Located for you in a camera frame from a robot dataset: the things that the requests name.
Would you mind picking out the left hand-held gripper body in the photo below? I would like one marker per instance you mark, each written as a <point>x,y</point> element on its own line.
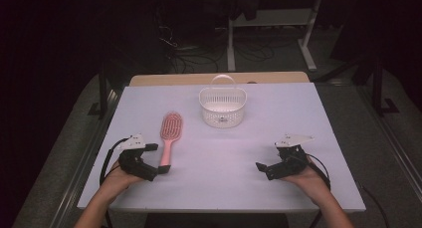
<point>136,166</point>

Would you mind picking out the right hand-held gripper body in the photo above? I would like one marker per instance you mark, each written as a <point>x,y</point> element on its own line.
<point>292,163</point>

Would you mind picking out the pink hair brush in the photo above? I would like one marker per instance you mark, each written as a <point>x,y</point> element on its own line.
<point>170,126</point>

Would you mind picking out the white perforated plastic basket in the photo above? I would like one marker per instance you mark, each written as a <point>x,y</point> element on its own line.
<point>223,113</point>

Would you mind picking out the person's left hand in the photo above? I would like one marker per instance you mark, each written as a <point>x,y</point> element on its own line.
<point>117,180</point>

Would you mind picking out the person's right hand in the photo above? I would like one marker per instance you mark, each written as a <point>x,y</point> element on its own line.
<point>310,181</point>

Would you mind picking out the black metal stand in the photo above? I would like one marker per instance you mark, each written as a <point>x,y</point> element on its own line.
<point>378,88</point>
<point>103,92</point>

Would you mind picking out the wooden table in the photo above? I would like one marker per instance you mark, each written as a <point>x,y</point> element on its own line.
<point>185,79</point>

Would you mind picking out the metal floor rail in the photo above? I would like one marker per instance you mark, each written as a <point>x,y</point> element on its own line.
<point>84,161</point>
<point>391,141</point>

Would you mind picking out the white desk frame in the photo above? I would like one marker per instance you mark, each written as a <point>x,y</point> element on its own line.
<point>270,18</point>

